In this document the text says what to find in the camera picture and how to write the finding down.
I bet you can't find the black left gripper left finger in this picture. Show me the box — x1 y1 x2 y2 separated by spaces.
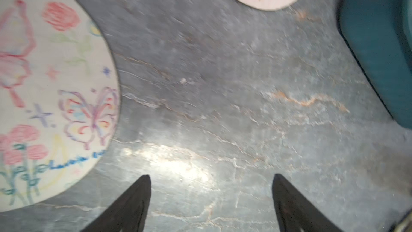
82 175 151 232

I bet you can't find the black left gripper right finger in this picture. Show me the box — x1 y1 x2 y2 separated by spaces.
272 174 342 232

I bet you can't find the white pink floral coaster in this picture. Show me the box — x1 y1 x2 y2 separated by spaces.
1 0 120 212

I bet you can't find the teal plastic storage box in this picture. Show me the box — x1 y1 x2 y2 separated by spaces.
339 0 412 129

